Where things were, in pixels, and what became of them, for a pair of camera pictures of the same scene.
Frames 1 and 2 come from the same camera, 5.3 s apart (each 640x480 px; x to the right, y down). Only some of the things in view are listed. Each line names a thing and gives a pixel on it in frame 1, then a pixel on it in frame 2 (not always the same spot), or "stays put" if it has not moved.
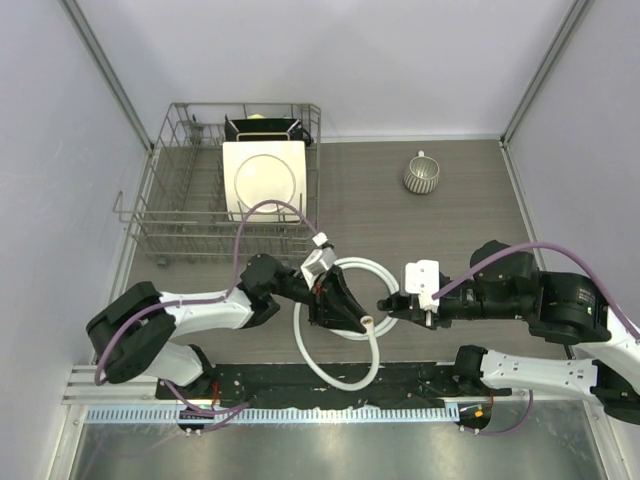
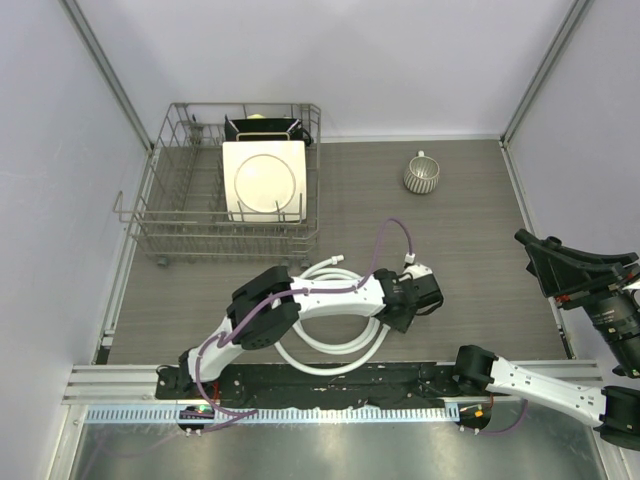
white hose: (368, 321) -> (334, 268)
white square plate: (261, 170) stays put
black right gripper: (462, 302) -> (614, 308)
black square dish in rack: (266, 130) stays put
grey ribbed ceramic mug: (422, 174) stays put
